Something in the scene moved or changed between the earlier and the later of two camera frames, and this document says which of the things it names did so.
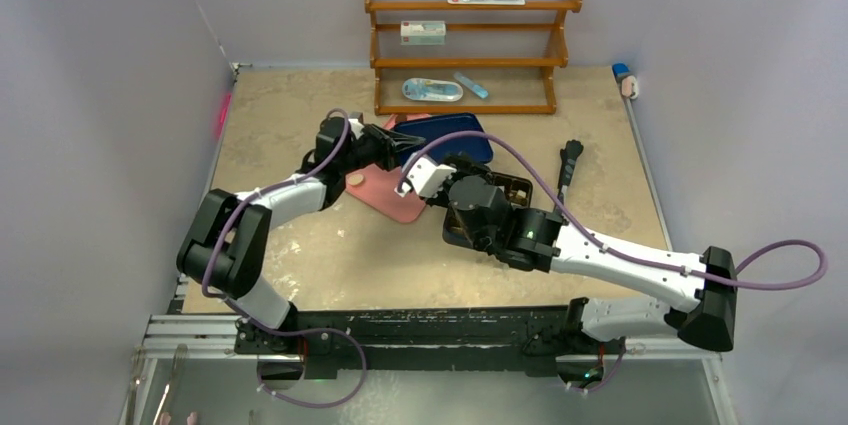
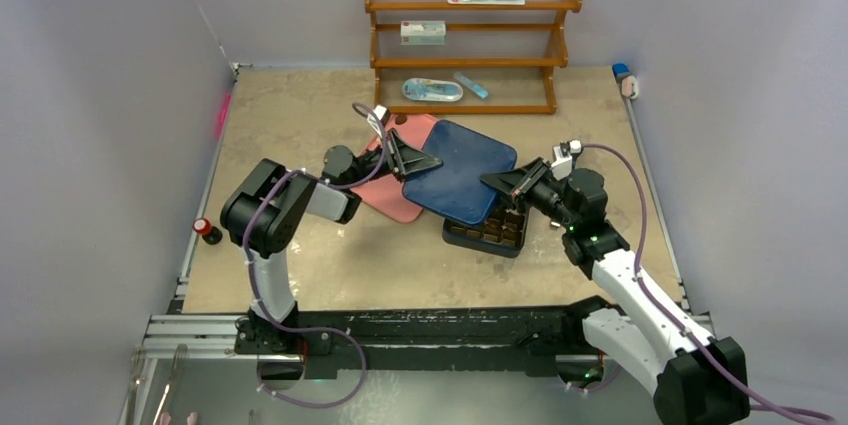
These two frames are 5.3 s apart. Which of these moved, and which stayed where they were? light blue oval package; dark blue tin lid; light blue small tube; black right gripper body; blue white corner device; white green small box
Moved: dark blue tin lid; black right gripper body
Stayed: light blue small tube; blue white corner device; light blue oval package; white green small box
